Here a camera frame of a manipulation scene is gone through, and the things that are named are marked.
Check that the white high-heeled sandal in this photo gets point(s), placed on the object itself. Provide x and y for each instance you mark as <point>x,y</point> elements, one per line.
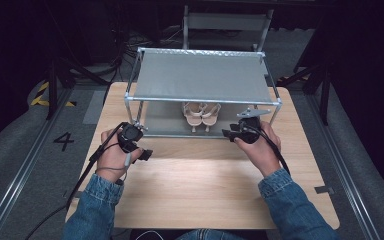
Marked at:
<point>211,116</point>
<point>193,116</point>

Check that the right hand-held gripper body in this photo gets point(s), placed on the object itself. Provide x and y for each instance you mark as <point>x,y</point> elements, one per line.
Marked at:
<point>248,128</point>

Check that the black tripod stand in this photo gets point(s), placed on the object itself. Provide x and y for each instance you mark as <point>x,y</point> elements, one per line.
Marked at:
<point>316,80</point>
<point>58,76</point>

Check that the grey tape piece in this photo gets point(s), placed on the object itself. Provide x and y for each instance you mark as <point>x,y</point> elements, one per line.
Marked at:
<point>324,190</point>

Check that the metal floor rail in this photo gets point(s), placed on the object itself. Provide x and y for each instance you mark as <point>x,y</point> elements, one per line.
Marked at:
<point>20,173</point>
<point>343,166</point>

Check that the person's left hand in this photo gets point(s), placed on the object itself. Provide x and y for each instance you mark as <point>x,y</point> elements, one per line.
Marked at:
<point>113,160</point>

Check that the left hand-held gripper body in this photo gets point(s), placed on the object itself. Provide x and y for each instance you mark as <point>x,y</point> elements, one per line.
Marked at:
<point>130,135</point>

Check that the grey metal shoe rack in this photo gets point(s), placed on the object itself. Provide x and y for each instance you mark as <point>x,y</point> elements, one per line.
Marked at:
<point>200,76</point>

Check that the person's right hand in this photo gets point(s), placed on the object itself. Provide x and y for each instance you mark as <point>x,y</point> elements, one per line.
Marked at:
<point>261,151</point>

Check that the yellow black floor tape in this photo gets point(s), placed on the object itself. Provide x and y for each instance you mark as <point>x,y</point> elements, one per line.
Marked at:
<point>39,99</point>

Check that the person's denim legs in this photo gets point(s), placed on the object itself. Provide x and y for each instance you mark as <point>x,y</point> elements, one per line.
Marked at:
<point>210,235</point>

